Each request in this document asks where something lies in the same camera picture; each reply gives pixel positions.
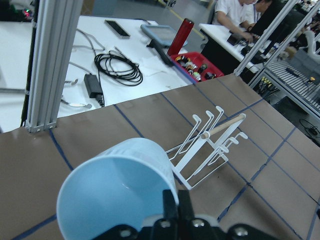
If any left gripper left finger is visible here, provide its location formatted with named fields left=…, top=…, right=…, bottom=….
left=162, top=189, right=179, bottom=225

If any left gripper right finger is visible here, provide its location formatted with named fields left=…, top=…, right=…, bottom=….
left=178, top=190, right=195, bottom=222

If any light blue cup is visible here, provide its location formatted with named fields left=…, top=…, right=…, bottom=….
left=56, top=137, right=179, bottom=240

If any black power adapter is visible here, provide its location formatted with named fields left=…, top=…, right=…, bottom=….
left=83, top=74, right=103, bottom=99

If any red parts tray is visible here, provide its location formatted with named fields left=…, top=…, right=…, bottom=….
left=170, top=52, right=224, bottom=83

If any blue teach pendant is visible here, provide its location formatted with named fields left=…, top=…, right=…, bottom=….
left=140, top=24, right=178, bottom=48

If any black smartphone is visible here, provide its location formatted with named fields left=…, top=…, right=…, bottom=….
left=104, top=19, right=131, bottom=39

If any person in white hoodie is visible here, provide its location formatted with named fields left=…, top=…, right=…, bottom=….
left=212, top=0, right=256, bottom=43

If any white wire cup rack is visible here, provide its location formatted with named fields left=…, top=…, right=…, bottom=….
left=166, top=106, right=248, bottom=190

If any coiled black cable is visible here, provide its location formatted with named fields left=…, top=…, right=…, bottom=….
left=93, top=52, right=144, bottom=87

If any aluminium frame post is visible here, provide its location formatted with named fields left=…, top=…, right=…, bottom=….
left=25, top=0, right=83, bottom=133

